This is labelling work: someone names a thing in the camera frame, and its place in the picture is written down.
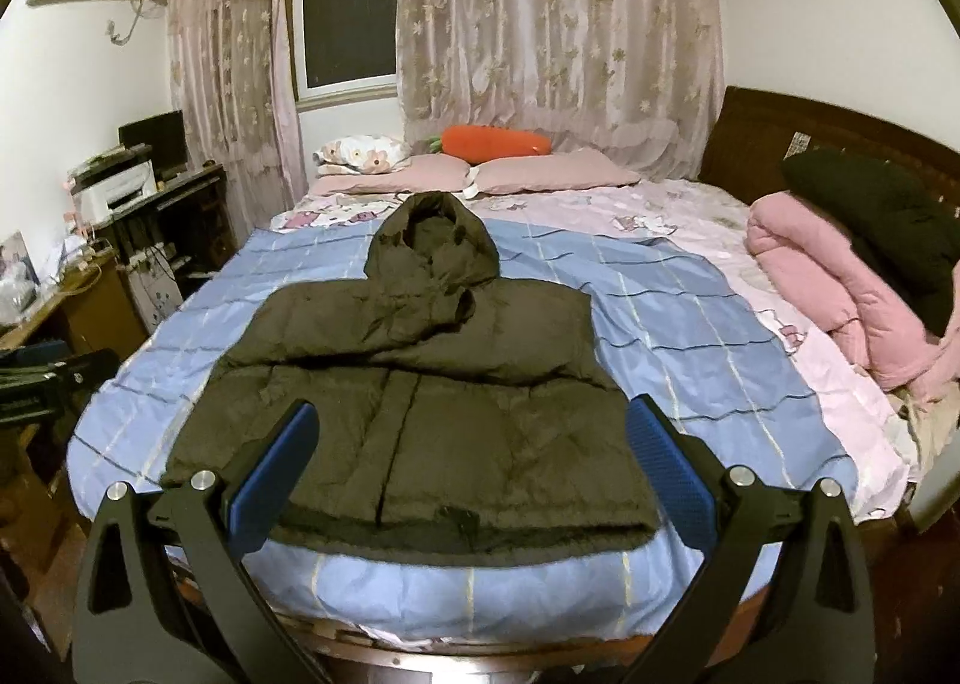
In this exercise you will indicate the dark wooden bed frame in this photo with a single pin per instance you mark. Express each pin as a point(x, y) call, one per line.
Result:
point(757, 121)

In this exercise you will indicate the pink quilt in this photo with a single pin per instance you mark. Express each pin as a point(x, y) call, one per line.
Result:
point(810, 256)

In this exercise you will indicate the photo frame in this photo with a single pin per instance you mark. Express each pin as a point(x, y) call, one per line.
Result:
point(19, 260)

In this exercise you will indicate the pink pillow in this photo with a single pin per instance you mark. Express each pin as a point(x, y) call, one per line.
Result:
point(435, 172)
point(555, 168)

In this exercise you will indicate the black computer monitor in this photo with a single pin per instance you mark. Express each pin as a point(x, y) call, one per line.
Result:
point(154, 136)

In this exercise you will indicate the beige cloth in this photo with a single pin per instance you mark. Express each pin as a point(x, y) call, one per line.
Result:
point(930, 429)

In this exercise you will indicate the black garment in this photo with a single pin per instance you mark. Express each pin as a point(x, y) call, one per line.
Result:
point(885, 219)

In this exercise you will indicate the white printer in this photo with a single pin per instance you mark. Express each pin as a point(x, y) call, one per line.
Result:
point(116, 189)

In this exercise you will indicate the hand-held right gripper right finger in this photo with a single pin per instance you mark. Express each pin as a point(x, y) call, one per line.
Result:
point(675, 474)

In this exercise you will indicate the pink floral lace curtain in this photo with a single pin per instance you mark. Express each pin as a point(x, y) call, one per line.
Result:
point(555, 39)
point(225, 76)

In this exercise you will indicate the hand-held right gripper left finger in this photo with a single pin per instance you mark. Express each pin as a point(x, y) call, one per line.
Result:
point(274, 474)

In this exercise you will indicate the blue plaid blanket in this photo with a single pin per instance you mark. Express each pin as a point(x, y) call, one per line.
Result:
point(675, 354)

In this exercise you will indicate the olive green hooded jacket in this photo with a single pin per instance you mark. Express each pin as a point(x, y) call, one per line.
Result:
point(450, 444)

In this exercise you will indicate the white framed window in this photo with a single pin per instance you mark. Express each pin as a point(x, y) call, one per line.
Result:
point(349, 1)

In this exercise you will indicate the orange carrot plush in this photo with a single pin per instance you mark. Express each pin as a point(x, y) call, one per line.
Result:
point(495, 142)

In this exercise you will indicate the dark computer desk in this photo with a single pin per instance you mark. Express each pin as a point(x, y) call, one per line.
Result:
point(195, 211)

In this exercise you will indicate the wooden desk with clutter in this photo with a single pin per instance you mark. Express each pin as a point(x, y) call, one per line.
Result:
point(97, 309)

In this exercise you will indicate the white floral pillow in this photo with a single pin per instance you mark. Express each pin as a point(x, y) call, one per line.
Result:
point(360, 155)

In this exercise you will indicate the white printed bag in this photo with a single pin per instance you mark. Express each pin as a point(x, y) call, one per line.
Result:
point(154, 294)

